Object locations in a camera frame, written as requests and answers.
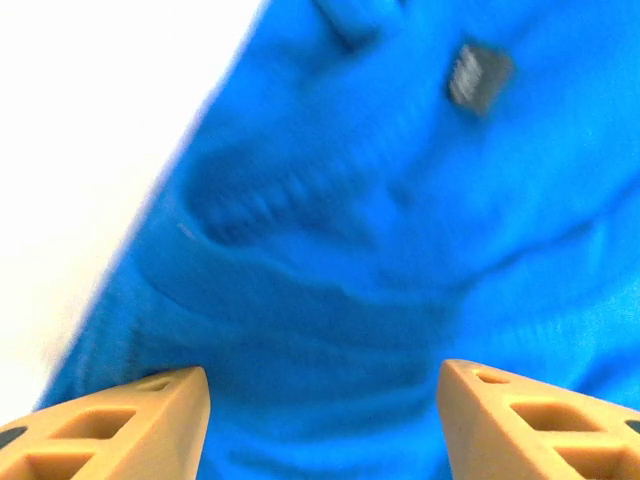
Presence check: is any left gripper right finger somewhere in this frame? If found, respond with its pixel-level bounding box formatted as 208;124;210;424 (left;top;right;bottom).
437;357;640;480

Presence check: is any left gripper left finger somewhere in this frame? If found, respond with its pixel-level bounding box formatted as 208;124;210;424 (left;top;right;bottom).
0;365;210;480

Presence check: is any blue t-shirt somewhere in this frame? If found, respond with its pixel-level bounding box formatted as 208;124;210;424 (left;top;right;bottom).
32;0;640;480

